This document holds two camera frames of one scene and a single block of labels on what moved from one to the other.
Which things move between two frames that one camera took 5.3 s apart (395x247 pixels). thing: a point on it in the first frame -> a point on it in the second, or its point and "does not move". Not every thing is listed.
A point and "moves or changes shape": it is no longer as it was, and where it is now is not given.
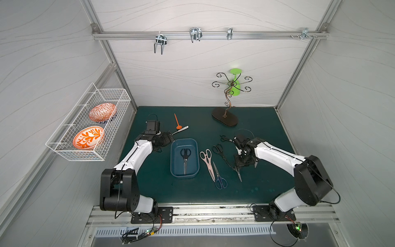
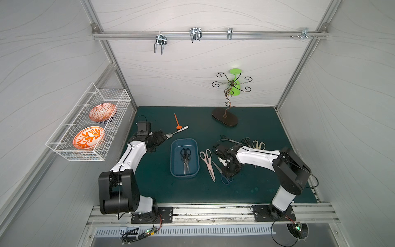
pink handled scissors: x=206 y=156 does not move
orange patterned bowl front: x=88 y=138 does not move
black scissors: x=218 y=149 moves or changes shape
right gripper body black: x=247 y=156 -> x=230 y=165
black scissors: x=185 y=153 does not move
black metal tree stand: x=227 y=117 does not move
